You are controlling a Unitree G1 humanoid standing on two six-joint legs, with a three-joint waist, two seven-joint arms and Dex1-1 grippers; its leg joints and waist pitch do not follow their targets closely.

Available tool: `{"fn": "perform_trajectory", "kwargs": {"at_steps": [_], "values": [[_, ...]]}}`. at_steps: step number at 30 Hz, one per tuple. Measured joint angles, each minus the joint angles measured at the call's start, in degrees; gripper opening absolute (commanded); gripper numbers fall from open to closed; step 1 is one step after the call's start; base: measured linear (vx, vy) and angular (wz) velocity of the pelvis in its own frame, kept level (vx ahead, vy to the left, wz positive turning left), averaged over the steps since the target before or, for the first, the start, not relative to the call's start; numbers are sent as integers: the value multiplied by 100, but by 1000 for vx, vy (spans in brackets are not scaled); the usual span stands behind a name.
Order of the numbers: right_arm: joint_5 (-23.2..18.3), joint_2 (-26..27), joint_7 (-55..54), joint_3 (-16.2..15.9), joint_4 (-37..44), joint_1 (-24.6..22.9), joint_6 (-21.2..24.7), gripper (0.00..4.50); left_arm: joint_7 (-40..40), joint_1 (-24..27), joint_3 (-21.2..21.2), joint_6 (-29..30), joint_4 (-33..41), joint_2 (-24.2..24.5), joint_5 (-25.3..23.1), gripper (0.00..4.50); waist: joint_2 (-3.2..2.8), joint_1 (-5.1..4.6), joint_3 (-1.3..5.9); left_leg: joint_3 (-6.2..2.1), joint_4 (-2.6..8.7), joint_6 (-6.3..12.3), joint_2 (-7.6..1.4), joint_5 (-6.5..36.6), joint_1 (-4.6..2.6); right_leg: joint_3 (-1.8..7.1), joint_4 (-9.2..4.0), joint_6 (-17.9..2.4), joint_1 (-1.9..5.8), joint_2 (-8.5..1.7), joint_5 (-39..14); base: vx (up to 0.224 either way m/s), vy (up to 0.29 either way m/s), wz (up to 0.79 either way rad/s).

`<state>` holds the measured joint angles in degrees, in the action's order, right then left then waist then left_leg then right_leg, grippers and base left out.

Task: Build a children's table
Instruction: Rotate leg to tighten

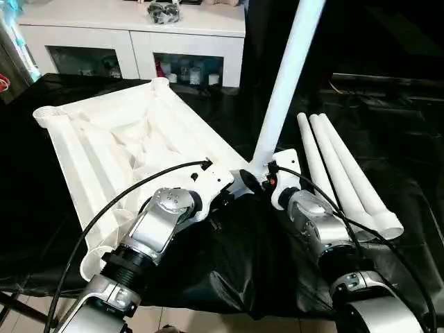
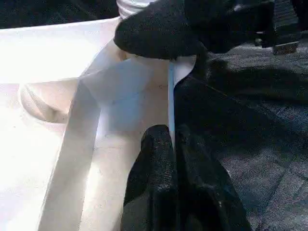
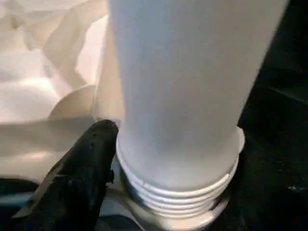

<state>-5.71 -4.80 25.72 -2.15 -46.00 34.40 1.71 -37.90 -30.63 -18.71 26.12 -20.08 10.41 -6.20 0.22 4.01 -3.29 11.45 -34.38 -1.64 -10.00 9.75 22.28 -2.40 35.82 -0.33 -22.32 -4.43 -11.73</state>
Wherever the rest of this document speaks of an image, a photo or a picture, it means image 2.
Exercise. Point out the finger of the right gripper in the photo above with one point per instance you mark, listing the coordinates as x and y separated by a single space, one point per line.
158 33

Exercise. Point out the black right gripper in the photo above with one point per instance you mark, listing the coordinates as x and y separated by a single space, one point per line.
235 24

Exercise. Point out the white plastic table top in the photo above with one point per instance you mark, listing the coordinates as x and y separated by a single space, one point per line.
60 144

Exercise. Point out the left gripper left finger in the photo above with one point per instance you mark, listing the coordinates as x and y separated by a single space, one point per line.
154 183

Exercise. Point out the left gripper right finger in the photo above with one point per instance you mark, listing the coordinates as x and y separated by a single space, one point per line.
204 197

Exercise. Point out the black table mat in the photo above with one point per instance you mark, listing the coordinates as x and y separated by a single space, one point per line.
252 120

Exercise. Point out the white plastic table leg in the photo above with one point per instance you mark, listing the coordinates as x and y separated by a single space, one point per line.
132 7

